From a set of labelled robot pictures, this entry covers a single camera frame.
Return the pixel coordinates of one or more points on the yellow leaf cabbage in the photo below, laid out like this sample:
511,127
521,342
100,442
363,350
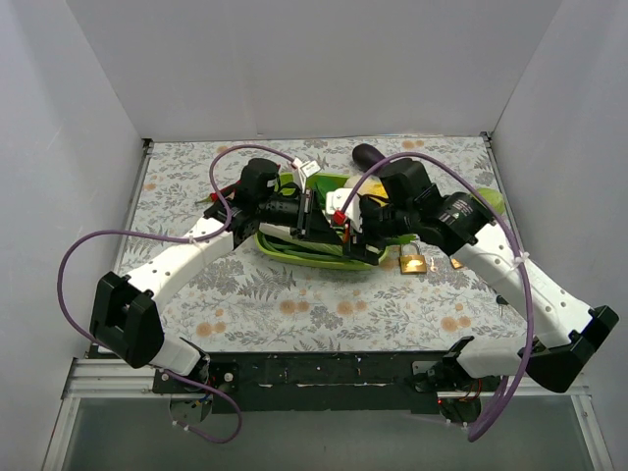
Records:
372,187

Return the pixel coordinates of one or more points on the black key bunch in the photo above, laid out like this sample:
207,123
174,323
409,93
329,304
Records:
501,303

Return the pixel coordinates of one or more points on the red chili pepper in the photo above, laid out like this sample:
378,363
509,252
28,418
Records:
213,196

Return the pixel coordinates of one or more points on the small brass padlock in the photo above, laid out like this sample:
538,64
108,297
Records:
455,264

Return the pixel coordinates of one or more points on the round green cabbage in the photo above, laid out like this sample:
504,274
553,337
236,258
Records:
494,198

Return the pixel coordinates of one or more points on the green oval tray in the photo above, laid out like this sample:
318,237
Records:
351,265

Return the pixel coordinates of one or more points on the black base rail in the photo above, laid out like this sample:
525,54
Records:
337,381

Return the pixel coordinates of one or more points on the large brass padlock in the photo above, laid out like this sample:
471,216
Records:
411,260

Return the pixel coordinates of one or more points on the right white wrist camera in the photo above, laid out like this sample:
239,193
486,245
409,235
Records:
343,206

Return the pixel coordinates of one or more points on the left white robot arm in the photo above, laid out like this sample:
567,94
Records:
126,312

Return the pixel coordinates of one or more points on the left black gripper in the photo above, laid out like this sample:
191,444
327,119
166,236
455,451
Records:
302,213

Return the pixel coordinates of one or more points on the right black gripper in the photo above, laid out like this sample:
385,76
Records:
354,235

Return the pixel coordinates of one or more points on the green bok choy leaves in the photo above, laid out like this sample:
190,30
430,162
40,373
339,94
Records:
325,184

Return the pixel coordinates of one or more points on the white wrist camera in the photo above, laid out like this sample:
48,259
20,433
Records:
343,206
302,171

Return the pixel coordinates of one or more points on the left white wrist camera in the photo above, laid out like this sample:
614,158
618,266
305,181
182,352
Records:
302,171

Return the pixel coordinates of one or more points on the purple eggplant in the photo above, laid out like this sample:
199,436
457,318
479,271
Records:
365,156

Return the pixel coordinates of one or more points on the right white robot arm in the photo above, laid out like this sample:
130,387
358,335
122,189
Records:
563,332

